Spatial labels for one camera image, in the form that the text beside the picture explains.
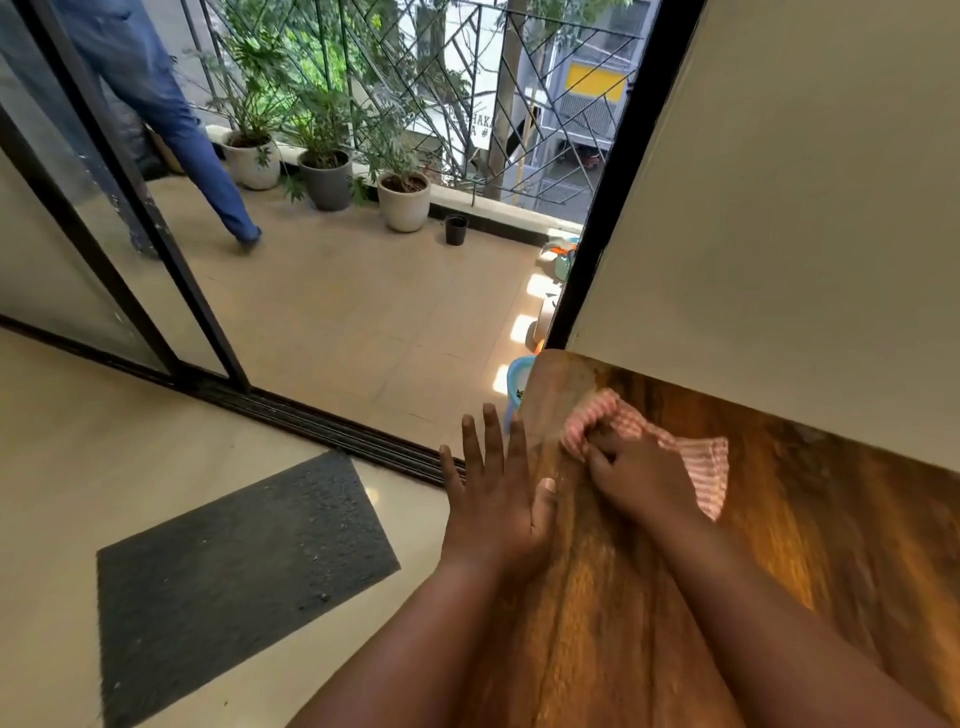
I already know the person's left forearm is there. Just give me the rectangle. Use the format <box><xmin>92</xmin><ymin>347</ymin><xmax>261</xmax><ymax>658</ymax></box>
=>
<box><xmin>288</xmin><ymin>551</ymin><xmax>545</xmax><ymax>728</ymax></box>

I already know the grey building with yellow panel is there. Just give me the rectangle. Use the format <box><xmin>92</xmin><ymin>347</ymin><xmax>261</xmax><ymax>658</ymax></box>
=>
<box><xmin>517</xmin><ymin>0</ymin><xmax>663</xmax><ymax>219</ymax></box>

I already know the black door frame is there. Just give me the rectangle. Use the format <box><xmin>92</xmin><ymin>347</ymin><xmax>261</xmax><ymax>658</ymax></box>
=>
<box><xmin>545</xmin><ymin>0</ymin><xmax>708</xmax><ymax>352</ymax></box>

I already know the tree trunk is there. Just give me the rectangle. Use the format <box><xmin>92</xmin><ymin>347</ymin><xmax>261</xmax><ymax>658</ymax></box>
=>
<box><xmin>482</xmin><ymin>0</ymin><xmax>531</xmax><ymax>202</ymax></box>

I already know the dark grey door mat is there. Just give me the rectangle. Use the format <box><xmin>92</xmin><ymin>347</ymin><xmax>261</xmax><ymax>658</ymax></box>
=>
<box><xmin>96</xmin><ymin>450</ymin><xmax>402</xmax><ymax>728</ymax></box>

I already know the green leafy plant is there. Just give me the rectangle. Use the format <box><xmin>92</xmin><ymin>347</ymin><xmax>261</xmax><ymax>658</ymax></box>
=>
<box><xmin>351</xmin><ymin>82</ymin><xmax>436</xmax><ymax>207</ymax></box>
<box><xmin>196</xmin><ymin>15</ymin><xmax>297</xmax><ymax>170</ymax></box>
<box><xmin>281</xmin><ymin>45</ymin><xmax>361</xmax><ymax>204</ymax></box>

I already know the black metal balcony railing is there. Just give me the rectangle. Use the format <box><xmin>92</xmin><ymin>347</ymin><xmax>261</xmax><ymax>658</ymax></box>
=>
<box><xmin>178</xmin><ymin>0</ymin><xmax>648</xmax><ymax>207</ymax></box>

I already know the person's left hand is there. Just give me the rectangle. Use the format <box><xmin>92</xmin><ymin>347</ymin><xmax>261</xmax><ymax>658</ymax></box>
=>
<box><xmin>438</xmin><ymin>403</ymin><xmax>560</xmax><ymax>582</ymax></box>

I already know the sliding glass door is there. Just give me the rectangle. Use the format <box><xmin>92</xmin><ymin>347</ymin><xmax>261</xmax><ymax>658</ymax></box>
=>
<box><xmin>0</xmin><ymin>0</ymin><xmax>251</xmax><ymax>393</ymax></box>

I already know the person's right forearm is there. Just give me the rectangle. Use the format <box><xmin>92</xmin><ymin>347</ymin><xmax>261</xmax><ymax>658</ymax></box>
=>
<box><xmin>645</xmin><ymin>510</ymin><xmax>948</xmax><ymax>728</ymax></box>

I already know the pink striped cloth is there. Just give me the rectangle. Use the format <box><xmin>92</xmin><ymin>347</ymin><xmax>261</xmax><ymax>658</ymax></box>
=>
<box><xmin>561</xmin><ymin>388</ymin><xmax>730</xmax><ymax>522</ymax></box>

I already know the blue plastic bucket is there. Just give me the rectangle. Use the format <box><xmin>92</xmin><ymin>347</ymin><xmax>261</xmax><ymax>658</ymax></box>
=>
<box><xmin>503</xmin><ymin>355</ymin><xmax>538</xmax><ymax>435</ymax></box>

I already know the person's right hand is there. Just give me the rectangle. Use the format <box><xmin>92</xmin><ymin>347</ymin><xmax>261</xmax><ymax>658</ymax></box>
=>
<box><xmin>581</xmin><ymin>423</ymin><xmax>711</xmax><ymax>532</ymax></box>

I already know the tall white plant pot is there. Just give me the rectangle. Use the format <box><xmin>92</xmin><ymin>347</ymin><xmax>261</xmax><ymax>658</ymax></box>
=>
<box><xmin>375</xmin><ymin>171</ymin><xmax>433</xmax><ymax>234</ymax></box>

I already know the grey plant pot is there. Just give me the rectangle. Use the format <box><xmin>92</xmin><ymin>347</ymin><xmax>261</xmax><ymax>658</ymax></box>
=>
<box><xmin>297</xmin><ymin>150</ymin><xmax>354</xmax><ymax>213</ymax></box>

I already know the wide white plant pot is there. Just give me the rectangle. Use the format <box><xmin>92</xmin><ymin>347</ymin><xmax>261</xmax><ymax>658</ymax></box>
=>
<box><xmin>222</xmin><ymin>131</ymin><xmax>283</xmax><ymax>192</ymax></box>

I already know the black door floor track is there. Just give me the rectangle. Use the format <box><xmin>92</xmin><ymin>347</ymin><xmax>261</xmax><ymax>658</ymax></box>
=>
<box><xmin>0</xmin><ymin>315</ymin><xmax>468</xmax><ymax>489</ymax></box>

